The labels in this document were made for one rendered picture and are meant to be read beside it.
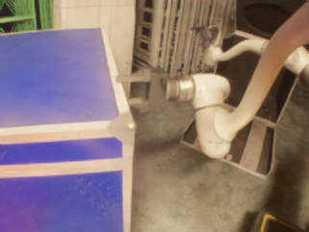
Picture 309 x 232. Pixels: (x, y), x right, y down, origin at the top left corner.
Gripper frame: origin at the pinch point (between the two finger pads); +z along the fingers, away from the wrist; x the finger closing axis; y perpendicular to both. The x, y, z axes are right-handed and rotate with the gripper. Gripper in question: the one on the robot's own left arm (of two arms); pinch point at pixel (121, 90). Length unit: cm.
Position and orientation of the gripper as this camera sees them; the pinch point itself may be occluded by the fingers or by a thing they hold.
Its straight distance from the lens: 64.2
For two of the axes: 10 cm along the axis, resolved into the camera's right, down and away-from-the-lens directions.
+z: -9.6, 0.7, -2.8
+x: -1.1, 8.2, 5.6
